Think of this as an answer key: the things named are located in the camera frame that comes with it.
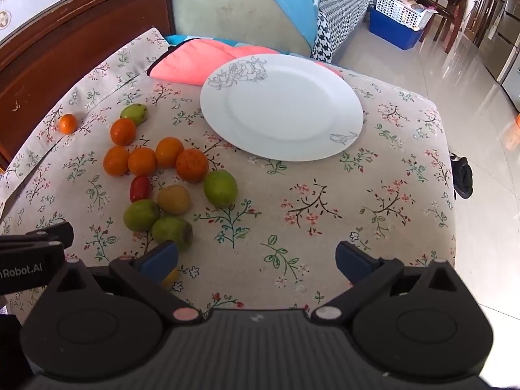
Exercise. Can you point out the small orange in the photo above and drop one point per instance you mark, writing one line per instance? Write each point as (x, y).
(116, 161)
(142, 161)
(68, 124)
(123, 131)
(170, 152)

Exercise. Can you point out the speckled orange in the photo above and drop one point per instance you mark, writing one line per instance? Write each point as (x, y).
(191, 165)

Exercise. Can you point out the pink oven mitt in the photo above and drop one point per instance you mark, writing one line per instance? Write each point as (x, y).
(191, 65)

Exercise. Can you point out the red cherry tomato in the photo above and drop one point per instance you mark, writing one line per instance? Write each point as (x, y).
(140, 188)

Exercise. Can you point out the black white checked cloth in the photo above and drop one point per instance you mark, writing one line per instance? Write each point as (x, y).
(345, 0)

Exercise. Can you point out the blue plastic bin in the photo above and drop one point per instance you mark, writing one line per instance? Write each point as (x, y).
(390, 32)

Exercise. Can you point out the white plate with grey print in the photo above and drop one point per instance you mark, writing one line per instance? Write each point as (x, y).
(284, 109)

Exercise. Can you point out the white plastic basket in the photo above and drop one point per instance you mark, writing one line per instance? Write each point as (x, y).
(390, 8)

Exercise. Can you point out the black shoe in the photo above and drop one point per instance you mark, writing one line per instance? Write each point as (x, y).
(463, 174)

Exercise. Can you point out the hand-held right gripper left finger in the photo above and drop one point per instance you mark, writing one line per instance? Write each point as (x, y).
(160, 256)

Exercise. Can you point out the brown longan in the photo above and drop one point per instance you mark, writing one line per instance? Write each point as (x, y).
(170, 278)
(173, 199)

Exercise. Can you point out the floral printed cloth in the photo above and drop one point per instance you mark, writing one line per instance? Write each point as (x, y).
(284, 211)

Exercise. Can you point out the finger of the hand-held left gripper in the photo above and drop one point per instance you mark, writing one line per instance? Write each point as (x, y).
(53, 232)

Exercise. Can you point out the brown wooden cabinet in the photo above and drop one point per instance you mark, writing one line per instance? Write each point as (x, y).
(81, 48)

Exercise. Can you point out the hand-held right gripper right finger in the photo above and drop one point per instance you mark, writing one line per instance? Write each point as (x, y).
(351, 262)

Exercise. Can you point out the silver refrigerator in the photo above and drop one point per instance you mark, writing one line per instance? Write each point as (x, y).
(508, 48)

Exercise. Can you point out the green jujube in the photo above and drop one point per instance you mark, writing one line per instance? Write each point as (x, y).
(134, 113)
(170, 229)
(141, 215)
(220, 188)

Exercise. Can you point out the pale green cushion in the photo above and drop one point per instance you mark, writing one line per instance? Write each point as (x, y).
(227, 8)

